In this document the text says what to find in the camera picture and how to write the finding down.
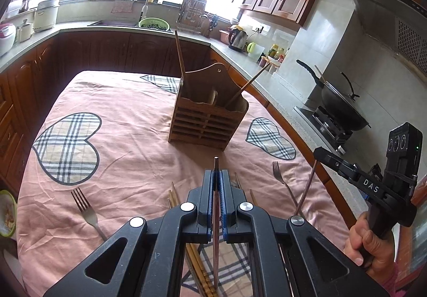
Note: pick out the green rimmed bowl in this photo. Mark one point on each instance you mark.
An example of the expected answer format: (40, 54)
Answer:
(7, 213)

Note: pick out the small white pot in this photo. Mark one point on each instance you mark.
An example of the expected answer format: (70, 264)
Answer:
(24, 31)

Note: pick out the tall white rice cooker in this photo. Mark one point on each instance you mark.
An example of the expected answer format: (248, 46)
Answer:
(46, 15)

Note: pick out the steel electric kettle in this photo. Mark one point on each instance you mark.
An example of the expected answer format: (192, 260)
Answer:
(237, 38)

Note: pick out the wall socket by kettle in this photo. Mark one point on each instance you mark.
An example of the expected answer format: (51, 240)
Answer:
(258, 29)

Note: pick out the rose metal chopstick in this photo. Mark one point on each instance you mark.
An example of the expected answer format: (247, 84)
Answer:
(305, 192)
(216, 260)

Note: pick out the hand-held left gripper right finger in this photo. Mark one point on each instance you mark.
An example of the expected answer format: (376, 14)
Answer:
(226, 207)

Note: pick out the wooden lower cabinets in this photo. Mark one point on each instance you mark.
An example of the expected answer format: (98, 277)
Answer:
(100, 50)

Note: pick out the wooden utensil holder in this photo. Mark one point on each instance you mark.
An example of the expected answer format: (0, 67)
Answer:
(205, 123)

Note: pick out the metal dish rack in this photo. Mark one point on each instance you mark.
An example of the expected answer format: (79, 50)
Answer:
(191, 15)

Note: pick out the chopsticks on wok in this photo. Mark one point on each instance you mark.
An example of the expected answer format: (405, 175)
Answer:
(321, 74)

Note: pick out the group of seasoning bottles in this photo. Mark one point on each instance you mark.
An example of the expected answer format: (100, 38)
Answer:
(276, 53)

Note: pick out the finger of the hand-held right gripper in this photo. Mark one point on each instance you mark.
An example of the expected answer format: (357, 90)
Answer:
(337, 163)

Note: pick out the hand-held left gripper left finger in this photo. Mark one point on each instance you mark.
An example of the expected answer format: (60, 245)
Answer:
(208, 207)

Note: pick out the steel kitchen faucet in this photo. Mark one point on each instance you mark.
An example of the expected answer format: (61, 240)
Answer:
(144, 5)

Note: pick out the green plastic cup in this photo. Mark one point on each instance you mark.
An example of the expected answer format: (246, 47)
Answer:
(252, 48)

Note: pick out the green plastic colander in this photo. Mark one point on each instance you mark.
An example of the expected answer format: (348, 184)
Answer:
(153, 23)

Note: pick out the black wok with lid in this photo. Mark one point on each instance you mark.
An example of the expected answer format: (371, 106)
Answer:
(340, 103)

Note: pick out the pink and white rice cooker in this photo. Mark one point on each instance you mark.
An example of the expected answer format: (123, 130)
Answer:
(6, 38)

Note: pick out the pink container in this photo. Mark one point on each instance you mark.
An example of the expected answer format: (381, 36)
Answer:
(224, 35)

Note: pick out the steel range hood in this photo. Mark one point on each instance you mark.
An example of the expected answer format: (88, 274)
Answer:
(390, 13)

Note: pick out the person's right hand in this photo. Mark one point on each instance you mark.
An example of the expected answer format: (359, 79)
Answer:
(380, 252)

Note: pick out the kitchen sink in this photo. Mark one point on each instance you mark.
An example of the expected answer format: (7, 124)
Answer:
(113, 22)

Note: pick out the gas stove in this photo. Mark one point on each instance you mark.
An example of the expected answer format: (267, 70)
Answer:
(328, 125)

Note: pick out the brown wooden chopstick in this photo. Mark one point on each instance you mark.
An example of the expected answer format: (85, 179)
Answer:
(253, 197)
(237, 178)

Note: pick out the steel fork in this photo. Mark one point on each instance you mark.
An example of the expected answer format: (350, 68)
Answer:
(87, 213)
(282, 178)

